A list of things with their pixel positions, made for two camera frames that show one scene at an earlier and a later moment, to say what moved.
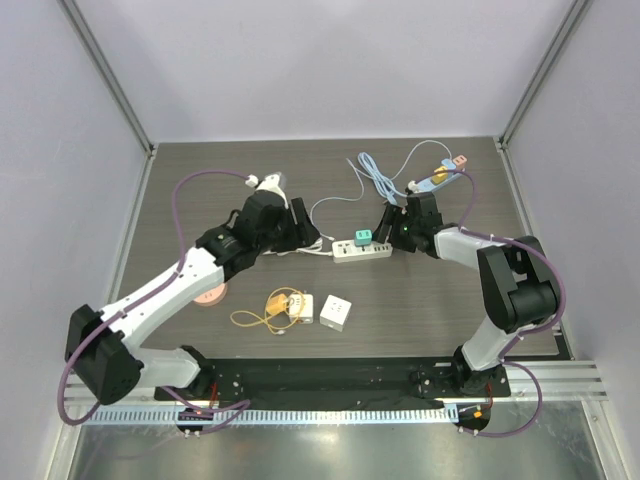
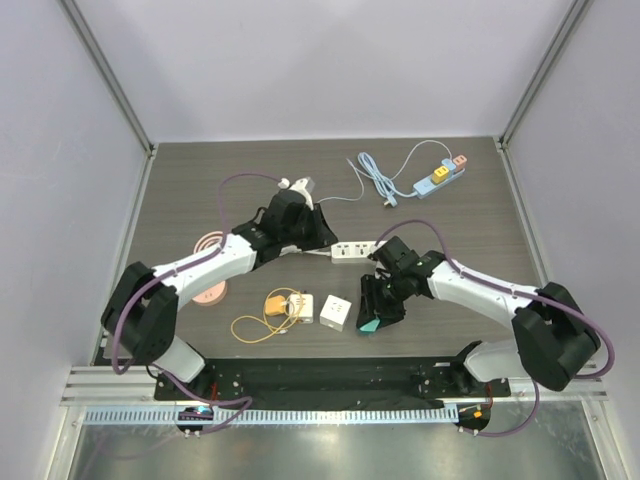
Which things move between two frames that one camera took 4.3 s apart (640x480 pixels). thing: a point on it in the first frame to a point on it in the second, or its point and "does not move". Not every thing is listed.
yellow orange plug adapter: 276,303 does not move
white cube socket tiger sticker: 301,308 does not move
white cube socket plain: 335,313 does not move
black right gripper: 398,226 to 382,295
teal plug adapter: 363,237 to 369,328
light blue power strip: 426,185 does not move
